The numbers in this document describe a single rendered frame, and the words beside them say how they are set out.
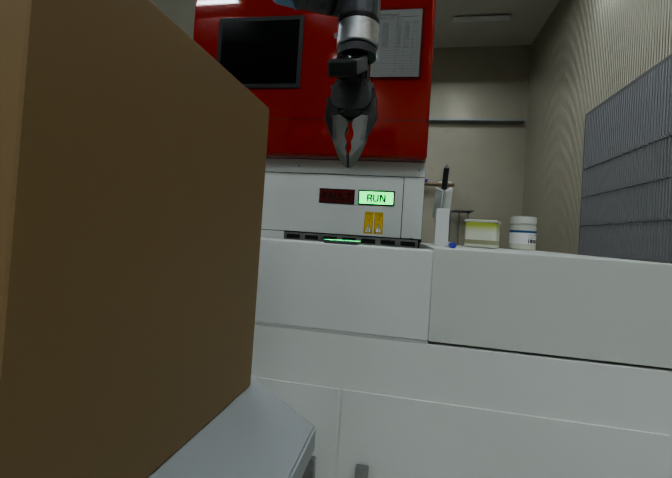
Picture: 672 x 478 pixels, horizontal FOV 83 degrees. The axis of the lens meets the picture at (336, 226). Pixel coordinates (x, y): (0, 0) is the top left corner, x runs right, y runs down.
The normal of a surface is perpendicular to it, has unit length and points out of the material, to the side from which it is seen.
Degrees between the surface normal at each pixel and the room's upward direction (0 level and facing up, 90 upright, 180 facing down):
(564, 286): 90
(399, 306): 90
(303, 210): 90
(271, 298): 90
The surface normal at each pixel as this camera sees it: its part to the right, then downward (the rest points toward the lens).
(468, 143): -0.19, -0.04
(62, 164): 0.98, 0.06
